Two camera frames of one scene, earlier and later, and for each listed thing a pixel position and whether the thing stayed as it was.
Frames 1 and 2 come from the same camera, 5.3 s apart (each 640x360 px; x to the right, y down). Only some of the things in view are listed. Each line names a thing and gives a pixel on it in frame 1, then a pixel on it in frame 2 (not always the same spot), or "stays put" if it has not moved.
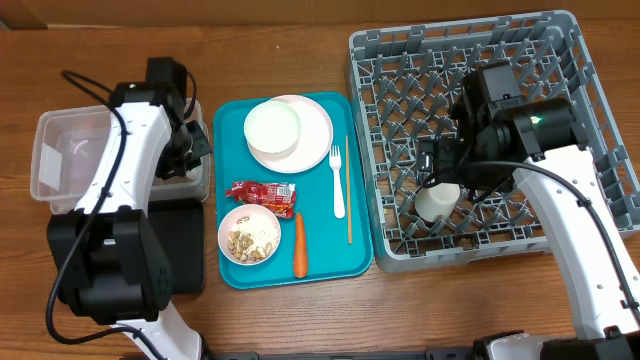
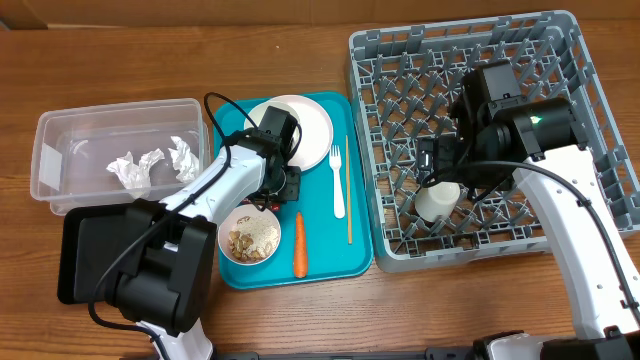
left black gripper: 172,167 → 292,191
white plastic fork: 338,204 stays put
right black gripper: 450,151 stays put
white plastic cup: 436,202 stays put
